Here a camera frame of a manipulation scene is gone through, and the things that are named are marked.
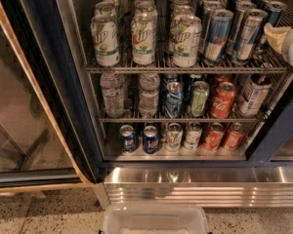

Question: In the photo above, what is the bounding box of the blue pepsi can middle shelf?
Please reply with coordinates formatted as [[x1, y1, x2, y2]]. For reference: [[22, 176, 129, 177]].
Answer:
[[164, 82, 184, 118]]

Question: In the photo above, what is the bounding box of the second row right redbull can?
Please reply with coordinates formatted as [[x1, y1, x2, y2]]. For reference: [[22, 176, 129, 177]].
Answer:
[[226, 1, 256, 56]]

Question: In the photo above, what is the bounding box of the left 7up can bottom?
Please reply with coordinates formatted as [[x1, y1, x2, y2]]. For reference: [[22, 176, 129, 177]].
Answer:
[[165, 123, 183, 151]]

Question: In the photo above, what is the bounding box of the green can middle shelf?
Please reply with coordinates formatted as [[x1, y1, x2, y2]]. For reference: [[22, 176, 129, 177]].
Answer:
[[189, 81, 210, 117]]

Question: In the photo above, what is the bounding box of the front right 7up can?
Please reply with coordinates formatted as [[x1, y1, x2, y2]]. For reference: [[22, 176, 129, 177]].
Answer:
[[173, 15, 202, 67]]

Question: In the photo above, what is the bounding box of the second row left redbull can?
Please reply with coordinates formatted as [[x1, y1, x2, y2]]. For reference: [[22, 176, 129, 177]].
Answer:
[[198, 0, 224, 54]]

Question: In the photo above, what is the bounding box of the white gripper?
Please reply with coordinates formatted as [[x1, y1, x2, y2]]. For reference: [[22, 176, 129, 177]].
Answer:
[[264, 22, 293, 67]]

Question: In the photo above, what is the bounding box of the dark blue fridge door frame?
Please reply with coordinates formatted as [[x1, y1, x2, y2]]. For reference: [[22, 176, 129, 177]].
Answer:
[[245, 78, 293, 164]]

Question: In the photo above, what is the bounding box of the right water bottle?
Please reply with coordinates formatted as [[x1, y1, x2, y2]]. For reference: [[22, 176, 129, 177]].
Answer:
[[139, 73, 160, 118]]

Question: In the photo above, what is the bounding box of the front left 7up can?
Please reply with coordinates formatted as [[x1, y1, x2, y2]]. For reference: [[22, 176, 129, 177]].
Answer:
[[90, 15, 120, 67]]

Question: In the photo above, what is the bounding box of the left coke can bottom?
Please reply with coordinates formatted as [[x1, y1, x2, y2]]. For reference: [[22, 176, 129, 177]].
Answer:
[[203, 122, 225, 151]]

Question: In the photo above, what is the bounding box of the white labelled bottle middle shelf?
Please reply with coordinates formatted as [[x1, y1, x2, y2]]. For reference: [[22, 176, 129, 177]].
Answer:
[[238, 73, 272, 118]]

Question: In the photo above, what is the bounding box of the front middle 7up can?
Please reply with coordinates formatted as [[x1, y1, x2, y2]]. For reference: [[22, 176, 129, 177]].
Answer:
[[131, 14, 155, 65]]

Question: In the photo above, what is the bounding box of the coke can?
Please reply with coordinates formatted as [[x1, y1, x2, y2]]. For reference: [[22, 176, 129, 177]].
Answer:
[[222, 123, 245, 151], [203, 122, 225, 151]]

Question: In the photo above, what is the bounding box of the wire shelf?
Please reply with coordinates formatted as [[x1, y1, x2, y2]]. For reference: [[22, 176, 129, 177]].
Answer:
[[97, 71, 268, 124], [82, 0, 293, 75]]

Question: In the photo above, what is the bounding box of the red coca cola can middle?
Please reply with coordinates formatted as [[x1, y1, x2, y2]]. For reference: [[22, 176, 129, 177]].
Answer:
[[210, 82, 235, 119]]

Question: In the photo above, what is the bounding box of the right 7up can bottom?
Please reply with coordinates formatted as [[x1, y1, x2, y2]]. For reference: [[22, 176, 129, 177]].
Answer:
[[184, 122, 202, 149]]

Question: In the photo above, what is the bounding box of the second row right 7up can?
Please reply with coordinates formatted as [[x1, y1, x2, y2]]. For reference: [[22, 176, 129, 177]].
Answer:
[[168, 4, 196, 54]]

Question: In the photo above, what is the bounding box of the open glass fridge door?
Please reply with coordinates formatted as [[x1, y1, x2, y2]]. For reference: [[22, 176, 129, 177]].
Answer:
[[0, 0, 94, 194]]

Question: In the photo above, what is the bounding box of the second row left 7up can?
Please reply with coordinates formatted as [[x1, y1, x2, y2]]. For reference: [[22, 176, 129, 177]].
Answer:
[[95, 1, 117, 20]]

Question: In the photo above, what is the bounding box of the second row middle 7up can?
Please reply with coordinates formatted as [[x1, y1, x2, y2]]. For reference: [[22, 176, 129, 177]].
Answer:
[[136, 2, 158, 17]]

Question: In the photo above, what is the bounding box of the water bottle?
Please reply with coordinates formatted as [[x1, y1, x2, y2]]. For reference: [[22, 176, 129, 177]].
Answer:
[[139, 73, 160, 118], [100, 73, 124, 118]]

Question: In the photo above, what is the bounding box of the left pepsi can bottom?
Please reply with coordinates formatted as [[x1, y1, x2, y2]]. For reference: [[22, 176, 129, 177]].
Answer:
[[119, 125, 136, 153]]

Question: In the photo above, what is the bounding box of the right pepsi can bottom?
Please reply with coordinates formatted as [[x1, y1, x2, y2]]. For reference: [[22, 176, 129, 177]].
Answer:
[[143, 126, 158, 154]]

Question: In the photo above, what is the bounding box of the right coke can bottom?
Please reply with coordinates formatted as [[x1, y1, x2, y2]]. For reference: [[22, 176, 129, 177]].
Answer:
[[222, 123, 245, 151]]

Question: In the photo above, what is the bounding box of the top wire shelf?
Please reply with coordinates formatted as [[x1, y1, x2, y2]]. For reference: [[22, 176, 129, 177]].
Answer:
[[82, 0, 293, 75]]

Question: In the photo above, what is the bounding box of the steel fridge bottom grille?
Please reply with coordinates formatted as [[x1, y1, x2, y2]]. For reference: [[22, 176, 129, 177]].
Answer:
[[94, 167, 293, 209]]

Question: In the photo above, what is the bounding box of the left water bottle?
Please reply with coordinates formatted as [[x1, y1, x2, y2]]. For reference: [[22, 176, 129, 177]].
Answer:
[[100, 73, 124, 118]]

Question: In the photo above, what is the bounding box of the second row redbull can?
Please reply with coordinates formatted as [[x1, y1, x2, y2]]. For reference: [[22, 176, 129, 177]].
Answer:
[[226, 1, 256, 56], [198, 0, 224, 54]]

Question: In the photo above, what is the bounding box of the clear plastic bin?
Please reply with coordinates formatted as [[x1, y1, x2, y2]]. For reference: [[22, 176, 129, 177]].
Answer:
[[103, 203, 209, 234]]

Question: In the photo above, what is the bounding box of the pepsi can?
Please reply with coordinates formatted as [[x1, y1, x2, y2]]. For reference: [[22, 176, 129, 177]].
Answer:
[[143, 126, 158, 154], [119, 125, 136, 153]]

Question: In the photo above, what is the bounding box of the middle wire shelf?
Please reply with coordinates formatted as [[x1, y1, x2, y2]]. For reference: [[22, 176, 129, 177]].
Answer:
[[97, 71, 268, 124]]

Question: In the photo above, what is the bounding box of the second row 7up can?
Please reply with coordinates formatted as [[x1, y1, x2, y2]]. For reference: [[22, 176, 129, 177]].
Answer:
[[168, 4, 196, 54], [136, 2, 158, 17], [95, 1, 117, 20]]

